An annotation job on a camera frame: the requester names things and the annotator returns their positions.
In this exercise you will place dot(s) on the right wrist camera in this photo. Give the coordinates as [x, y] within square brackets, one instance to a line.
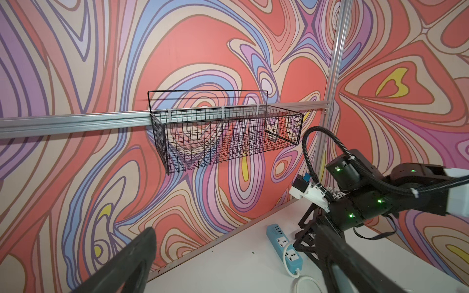
[303, 188]

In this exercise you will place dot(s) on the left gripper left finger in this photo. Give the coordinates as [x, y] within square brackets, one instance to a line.
[128, 271]

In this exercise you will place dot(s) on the black wire basket back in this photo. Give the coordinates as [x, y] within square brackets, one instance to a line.
[197, 128]

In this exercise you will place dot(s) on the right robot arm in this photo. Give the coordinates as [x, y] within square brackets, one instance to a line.
[426, 205]

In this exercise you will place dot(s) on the aluminium frame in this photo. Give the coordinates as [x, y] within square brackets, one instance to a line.
[79, 66]

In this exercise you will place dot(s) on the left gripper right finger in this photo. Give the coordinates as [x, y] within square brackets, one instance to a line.
[346, 271]

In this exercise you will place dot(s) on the metal cup of pens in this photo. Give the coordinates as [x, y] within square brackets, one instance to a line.
[335, 192]

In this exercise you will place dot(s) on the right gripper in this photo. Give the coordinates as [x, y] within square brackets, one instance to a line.
[341, 214]

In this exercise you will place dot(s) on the blue power strip with cord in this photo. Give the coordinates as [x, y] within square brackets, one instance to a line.
[290, 258]

